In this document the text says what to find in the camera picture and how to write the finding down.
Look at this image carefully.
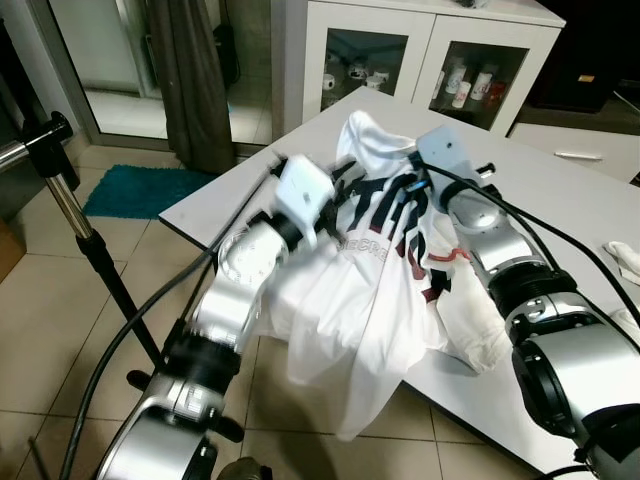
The white printed T-shirt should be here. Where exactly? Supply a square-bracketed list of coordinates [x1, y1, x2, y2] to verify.
[262, 110, 511, 441]

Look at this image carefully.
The white bottle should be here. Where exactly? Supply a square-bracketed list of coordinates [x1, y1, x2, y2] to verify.
[443, 62, 465, 103]
[474, 68, 495, 101]

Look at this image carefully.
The white table with black legs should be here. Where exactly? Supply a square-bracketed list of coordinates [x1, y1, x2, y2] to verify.
[160, 85, 640, 476]

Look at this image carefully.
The white glass-door cabinet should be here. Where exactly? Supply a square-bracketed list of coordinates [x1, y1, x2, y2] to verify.
[275, 0, 566, 136]

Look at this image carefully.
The dark grey curtain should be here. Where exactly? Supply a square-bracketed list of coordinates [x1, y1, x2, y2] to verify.
[145, 0, 241, 173]

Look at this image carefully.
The white low drawer unit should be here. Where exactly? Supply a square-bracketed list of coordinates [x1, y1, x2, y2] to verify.
[515, 122, 640, 186]

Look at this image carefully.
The teal floor mat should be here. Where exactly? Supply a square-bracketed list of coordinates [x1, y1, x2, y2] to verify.
[82, 165, 216, 221]

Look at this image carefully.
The dark TV stand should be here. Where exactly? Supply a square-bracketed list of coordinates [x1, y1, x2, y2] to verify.
[530, 0, 640, 113]

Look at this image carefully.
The white crumpled garment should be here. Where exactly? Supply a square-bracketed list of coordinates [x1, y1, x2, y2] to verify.
[600, 240, 640, 321]

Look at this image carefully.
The glass sliding door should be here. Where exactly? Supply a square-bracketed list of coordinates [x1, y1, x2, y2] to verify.
[40, 0, 281, 141]

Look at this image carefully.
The dark robot foot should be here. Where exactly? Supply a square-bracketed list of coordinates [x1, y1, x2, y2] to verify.
[215, 458, 276, 480]

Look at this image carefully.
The chrome clothes rack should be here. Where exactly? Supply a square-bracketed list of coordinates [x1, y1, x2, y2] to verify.
[0, 112, 246, 446]

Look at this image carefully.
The brown cardboard box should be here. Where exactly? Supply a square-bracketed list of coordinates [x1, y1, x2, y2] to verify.
[0, 220, 26, 286]

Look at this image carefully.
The black glass console table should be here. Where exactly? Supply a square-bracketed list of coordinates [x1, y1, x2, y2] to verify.
[0, 20, 51, 211]

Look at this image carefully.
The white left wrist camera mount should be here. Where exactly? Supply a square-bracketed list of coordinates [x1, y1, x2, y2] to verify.
[275, 155, 336, 226]

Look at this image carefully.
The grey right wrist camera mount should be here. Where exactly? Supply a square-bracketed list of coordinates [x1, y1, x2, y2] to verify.
[413, 128, 479, 191]

